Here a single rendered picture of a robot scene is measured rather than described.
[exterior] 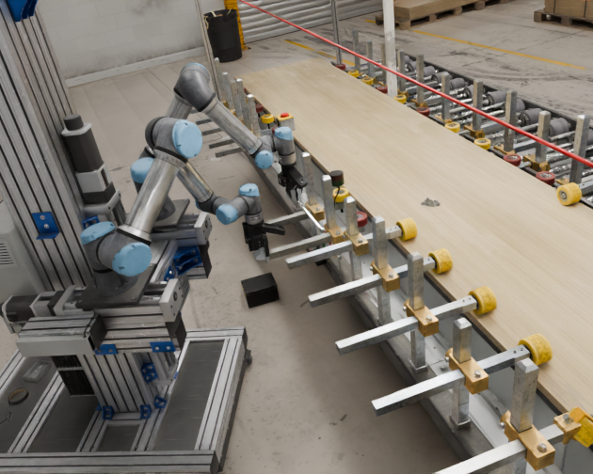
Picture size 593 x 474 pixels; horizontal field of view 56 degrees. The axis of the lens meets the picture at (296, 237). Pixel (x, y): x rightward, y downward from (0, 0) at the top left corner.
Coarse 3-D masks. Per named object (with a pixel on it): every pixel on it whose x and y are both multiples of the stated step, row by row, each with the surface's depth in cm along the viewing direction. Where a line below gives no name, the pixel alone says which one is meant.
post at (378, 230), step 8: (376, 216) 184; (376, 224) 183; (384, 224) 184; (376, 232) 185; (384, 232) 186; (376, 240) 187; (384, 240) 187; (376, 248) 189; (384, 248) 189; (376, 256) 192; (384, 256) 191; (376, 264) 194; (384, 264) 192; (384, 296) 199; (384, 304) 201; (384, 312) 203; (384, 320) 205
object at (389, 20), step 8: (384, 0) 338; (392, 0) 337; (384, 8) 341; (392, 8) 340; (384, 16) 344; (392, 16) 342; (384, 24) 347; (392, 24) 344; (392, 32) 347; (392, 40) 349; (392, 48) 352; (392, 56) 354; (392, 64) 357; (392, 80) 362; (392, 88) 365; (392, 96) 367
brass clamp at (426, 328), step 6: (408, 300) 177; (408, 306) 174; (408, 312) 175; (414, 312) 171; (420, 312) 171; (426, 312) 170; (420, 318) 169; (432, 318) 168; (420, 324) 168; (426, 324) 166; (432, 324) 167; (438, 324) 168; (420, 330) 170; (426, 330) 167; (432, 330) 168; (438, 330) 169; (426, 336) 168
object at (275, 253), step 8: (328, 232) 239; (360, 232) 240; (304, 240) 236; (312, 240) 235; (320, 240) 236; (328, 240) 237; (280, 248) 233; (288, 248) 233; (296, 248) 234; (304, 248) 235; (272, 256) 232; (280, 256) 233
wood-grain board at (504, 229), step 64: (320, 64) 454; (320, 128) 333; (384, 128) 319; (384, 192) 254; (448, 192) 246; (512, 192) 238; (512, 256) 200; (576, 256) 195; (512, 320) 172; (576, 320) 168; (576, 384) 148
